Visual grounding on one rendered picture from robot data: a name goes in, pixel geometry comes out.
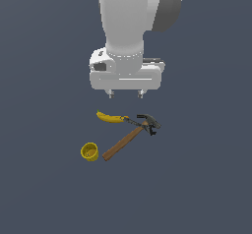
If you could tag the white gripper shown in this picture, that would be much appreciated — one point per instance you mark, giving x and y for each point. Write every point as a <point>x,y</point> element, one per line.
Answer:
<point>124,75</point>

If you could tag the yellow banana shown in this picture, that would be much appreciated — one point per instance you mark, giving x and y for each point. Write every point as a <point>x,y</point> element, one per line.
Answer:
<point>110,117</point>

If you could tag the yellow cup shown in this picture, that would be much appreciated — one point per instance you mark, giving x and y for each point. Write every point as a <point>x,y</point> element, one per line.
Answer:
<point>89,151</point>

